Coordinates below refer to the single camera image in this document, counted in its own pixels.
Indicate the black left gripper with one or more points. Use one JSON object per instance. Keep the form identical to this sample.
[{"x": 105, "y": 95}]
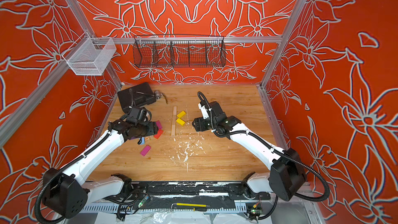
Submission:
[{"x": 153, "y": 128}]

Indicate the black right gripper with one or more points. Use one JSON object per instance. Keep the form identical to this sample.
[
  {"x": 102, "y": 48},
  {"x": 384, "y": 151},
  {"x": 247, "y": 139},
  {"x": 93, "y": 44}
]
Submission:
[{"x": 201, "y": 121}]

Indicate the blue block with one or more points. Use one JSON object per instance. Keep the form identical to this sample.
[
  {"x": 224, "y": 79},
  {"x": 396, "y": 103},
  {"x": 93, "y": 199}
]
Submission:
[{"x": 141, "y": 141}]

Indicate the magenta block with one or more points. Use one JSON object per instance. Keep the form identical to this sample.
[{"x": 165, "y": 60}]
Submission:
[
  {"x": 145, "y": 150},
  {"x": 159, "y": 125}
]

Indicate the red block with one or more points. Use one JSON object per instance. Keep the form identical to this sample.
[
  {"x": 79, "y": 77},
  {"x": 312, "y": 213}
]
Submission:
[{"x": 159, "y": 133}]

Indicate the yellow block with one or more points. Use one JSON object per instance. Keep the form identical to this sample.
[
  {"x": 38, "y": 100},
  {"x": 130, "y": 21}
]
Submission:
[
  {"x": 181, "y": 114},
  {"x": 180, "y": 122}
]

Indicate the natural wooden block angled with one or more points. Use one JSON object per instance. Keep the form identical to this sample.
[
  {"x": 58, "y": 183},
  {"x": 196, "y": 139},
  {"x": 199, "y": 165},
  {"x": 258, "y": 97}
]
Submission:
[{"x": 173, "y": 130}]

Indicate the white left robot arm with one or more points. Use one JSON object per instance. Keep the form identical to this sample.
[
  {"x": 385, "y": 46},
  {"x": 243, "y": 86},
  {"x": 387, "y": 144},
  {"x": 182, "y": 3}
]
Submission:
[{"x": 65, "y": 191}]

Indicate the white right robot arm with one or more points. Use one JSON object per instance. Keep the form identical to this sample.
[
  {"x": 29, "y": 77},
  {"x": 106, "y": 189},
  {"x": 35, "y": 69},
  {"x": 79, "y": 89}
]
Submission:
[{"x": 284, "y": 178}]

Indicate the black plastic tool case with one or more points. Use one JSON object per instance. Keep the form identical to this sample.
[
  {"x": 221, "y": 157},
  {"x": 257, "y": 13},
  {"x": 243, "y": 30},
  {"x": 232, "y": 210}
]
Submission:
[{"x": 139, "y": 96}]

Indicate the magenta block front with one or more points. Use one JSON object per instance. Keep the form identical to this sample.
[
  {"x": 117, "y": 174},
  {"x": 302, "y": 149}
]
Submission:
[{"x": 145, "y": 150}]

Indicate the metal ball valve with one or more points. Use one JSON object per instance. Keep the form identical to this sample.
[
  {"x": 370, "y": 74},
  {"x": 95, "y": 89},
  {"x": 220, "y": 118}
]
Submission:
[{"x": 160, "y": 95}]

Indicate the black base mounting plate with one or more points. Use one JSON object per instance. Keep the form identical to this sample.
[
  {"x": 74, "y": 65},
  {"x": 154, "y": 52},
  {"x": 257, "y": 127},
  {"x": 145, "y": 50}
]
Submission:
[{"x": 231, "y": 190}]

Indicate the black wire basket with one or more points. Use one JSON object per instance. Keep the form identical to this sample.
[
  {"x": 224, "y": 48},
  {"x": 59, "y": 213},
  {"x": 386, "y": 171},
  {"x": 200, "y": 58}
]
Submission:
[{"x": 184, "y": 51}]

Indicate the white wire basket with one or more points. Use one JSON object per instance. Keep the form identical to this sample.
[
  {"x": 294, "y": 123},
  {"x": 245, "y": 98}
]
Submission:
[{"x": 89, "y": 56}]

